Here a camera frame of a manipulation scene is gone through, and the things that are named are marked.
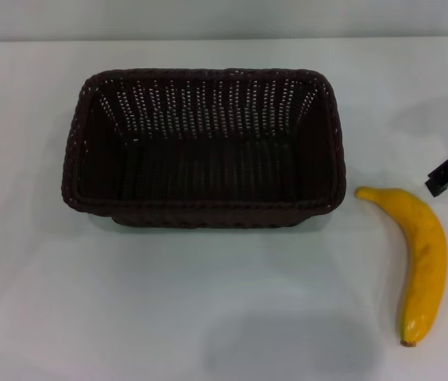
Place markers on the dark brown woven basket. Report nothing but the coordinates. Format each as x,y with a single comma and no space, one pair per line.
208,174

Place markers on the yellow banana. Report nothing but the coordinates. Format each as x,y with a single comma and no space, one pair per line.
422,254

